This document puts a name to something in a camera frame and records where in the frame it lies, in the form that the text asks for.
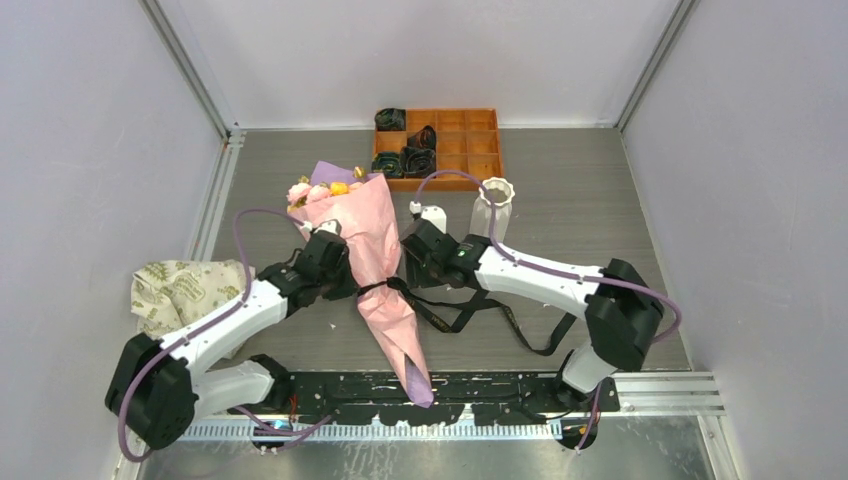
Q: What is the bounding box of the black ribbon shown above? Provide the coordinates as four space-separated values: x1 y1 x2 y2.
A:
357 277 577 357

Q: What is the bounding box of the white ribbed ceramic vase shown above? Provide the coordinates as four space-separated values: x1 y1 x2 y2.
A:
469 177 515 243

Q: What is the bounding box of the pink flower bouquet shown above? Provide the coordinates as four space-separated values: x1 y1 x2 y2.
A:
290 174 433 408

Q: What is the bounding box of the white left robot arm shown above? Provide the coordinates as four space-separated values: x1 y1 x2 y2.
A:
104 229 358 450

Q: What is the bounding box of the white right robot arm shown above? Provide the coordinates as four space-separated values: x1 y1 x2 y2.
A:
400 218 665 411

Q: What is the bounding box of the orange compartment tray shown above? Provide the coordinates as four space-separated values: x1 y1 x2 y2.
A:
372 108 504 192

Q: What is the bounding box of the patterned cream cloth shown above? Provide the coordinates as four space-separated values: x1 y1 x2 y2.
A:
130 260 256 339

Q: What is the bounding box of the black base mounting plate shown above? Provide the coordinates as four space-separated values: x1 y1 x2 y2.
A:
246 371 620 427

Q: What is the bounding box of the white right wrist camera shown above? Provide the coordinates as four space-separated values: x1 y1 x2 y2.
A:
409 200 447 233

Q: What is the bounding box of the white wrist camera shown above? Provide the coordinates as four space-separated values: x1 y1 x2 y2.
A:
299 219 341 236
409 200 447 233

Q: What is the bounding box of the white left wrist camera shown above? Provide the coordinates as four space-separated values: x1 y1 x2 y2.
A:
299 219 341 236

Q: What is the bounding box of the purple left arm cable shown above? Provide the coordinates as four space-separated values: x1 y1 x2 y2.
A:
116 207 333 464

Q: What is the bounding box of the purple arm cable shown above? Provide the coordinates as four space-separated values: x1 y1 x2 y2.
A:
411 169 684 453
116 207 333 464

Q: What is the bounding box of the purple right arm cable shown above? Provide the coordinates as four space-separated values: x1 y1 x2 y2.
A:
411 169 684 453

